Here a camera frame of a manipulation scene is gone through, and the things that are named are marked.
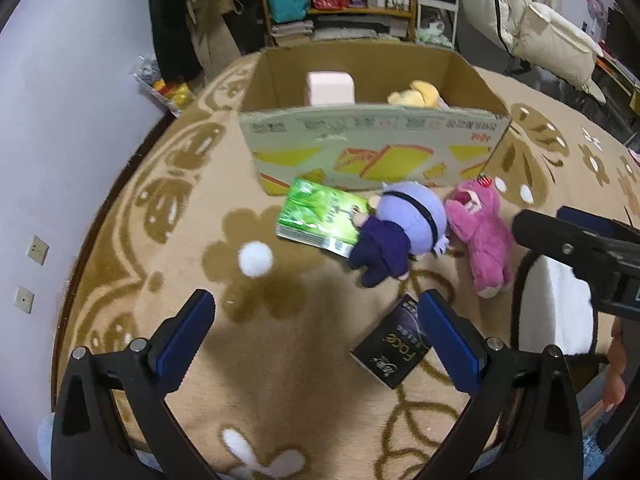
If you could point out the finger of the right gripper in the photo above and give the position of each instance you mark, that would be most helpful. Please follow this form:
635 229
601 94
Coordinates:
550 239

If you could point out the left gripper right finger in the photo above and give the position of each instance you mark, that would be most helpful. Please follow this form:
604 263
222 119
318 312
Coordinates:
522 419

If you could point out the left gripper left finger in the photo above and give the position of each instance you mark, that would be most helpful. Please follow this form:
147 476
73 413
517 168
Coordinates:
89 439

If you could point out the pink plush bear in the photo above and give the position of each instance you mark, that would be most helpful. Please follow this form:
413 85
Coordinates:
473 214

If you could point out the black tissue pack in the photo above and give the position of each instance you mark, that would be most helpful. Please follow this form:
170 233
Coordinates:
395 346

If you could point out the purple-haired plush doll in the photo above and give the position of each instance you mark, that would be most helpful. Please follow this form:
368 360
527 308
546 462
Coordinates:
404 222

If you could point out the yellow plush toy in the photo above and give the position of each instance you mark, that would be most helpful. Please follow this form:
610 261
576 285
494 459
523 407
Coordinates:
419 94

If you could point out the green tissue pack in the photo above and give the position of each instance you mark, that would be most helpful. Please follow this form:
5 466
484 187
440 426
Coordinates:
316 215

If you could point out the pink tissue roll pack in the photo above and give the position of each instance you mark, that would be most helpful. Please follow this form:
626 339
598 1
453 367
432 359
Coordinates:
329 88

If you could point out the right hand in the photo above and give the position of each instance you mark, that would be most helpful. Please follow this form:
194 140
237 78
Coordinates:
615 389

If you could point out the open cardboard box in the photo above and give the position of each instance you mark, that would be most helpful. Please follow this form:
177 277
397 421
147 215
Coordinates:
363 146

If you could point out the white metal cart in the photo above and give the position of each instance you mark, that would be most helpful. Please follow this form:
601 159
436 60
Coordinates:
437 23

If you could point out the stack of books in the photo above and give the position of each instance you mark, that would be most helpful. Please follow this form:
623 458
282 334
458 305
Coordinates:
322 27

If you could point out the wall socket lower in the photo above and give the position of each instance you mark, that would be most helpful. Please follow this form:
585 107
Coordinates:
24 299

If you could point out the wall socket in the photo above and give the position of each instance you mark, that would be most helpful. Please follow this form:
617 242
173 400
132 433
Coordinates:
38 250
24 299

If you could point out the wall socket upper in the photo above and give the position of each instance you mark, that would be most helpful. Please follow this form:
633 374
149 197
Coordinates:
38 250

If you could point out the bag of toys by wall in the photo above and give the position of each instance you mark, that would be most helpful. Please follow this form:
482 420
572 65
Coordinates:
175 96

